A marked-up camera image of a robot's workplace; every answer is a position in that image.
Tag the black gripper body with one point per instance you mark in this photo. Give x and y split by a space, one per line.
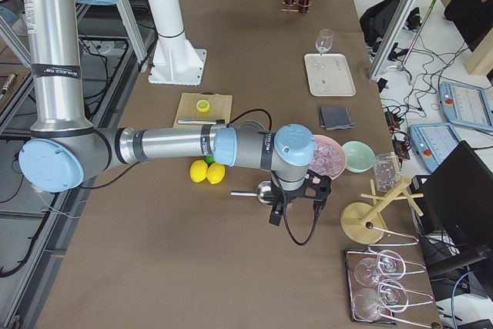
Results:
278 203

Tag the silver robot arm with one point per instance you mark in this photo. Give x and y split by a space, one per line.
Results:
66 149

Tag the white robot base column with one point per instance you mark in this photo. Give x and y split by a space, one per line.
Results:
175 61

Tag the pink bowl of ice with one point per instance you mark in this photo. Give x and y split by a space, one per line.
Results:
329 158

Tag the steel ice scoop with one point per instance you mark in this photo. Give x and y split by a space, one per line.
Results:
263 193

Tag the green bowl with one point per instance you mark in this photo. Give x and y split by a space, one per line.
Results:
359 156

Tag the wooden cup tree stand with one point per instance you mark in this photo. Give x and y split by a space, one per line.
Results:
363 222

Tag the glass mug on stand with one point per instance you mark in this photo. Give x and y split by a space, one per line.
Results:
386 171

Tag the grey folded cloth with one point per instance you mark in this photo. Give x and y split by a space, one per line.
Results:
334 117

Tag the yellow lemon near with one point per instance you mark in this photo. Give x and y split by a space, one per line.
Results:
215 173

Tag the yellow lemon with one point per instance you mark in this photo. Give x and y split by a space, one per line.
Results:
215 173
198 170

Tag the upturned wine glass far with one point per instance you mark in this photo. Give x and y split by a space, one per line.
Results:
386 264

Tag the upturned wine glass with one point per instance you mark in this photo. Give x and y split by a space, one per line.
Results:
380 303
386 264

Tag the green lime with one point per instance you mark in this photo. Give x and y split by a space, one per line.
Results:
210 159

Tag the white rabbit tray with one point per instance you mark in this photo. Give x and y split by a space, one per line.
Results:
329 75

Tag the black tray glass rack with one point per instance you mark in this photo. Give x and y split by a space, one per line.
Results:
416 298

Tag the yellow lemon far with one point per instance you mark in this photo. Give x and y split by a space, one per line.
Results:
198 170

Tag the blue teach pendant near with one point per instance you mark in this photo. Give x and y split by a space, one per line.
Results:
433 142

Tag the blue teach pendant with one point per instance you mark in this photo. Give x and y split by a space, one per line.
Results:
433 142
466 105

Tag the upturned wine glass near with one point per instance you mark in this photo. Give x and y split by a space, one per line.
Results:
380 303

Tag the bamboo cutting board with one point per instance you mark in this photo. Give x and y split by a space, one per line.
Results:
220 107

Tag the half lemon slice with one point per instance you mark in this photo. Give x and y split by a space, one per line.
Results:
203 105

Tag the black monitor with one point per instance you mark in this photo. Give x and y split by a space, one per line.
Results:
459 192

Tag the clear wine glass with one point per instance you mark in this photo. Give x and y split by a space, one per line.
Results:
324 41

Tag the steel muddler rod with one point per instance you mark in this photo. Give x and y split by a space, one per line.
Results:
200 121

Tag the blue teach pendant far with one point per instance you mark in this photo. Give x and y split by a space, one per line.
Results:
466 105

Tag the aluminium frame post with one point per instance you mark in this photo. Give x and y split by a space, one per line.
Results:
393 30

